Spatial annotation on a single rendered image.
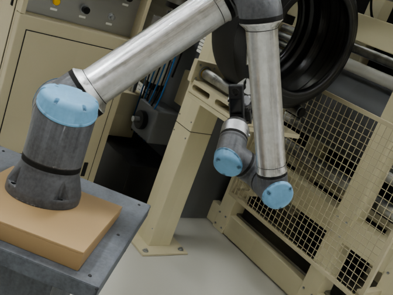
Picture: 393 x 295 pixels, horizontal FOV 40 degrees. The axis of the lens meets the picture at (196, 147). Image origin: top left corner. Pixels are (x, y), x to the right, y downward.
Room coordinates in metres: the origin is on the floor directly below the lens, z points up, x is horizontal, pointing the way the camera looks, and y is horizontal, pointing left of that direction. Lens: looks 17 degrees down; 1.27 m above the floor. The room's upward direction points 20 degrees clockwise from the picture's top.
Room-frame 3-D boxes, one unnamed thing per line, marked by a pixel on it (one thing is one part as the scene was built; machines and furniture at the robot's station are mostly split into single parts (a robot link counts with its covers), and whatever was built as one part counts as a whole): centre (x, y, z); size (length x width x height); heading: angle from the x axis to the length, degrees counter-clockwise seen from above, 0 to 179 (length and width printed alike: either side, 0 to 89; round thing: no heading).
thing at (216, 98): (2.19, -0.03, 0.84); 0.36 x 0.09 x 0.06; 41
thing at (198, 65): (2.41, -0.02, 0.90); 0.40 x 0.03 x 0.10; 131
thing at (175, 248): (2.46, 0.04, 0.01); 0.27 x 0.27 x 0.02; 41
